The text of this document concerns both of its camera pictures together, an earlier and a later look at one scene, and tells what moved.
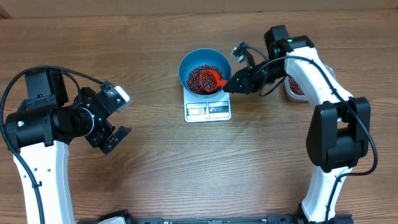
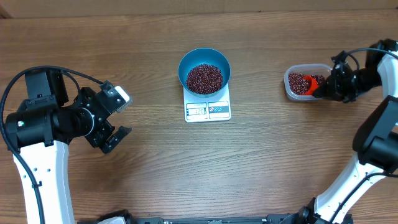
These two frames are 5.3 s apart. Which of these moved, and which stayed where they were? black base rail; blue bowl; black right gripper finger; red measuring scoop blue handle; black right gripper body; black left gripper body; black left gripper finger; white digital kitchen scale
Moved: red measuring scoop blue handle; black right gripper finger; black right gripper body
Stayed: black left gripper finger; black left gripper body; black base rail; white digital kitchen scale; blue bowl
